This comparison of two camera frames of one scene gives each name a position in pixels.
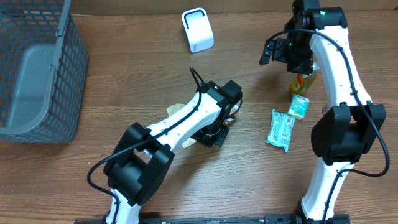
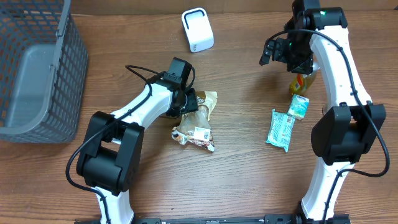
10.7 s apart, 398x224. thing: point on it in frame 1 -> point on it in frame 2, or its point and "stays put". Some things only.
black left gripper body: [212, 133] -> [186, 101]
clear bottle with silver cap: [301, 83] stays put
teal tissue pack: [281, 130] stays put
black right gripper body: [295, 55] stays put
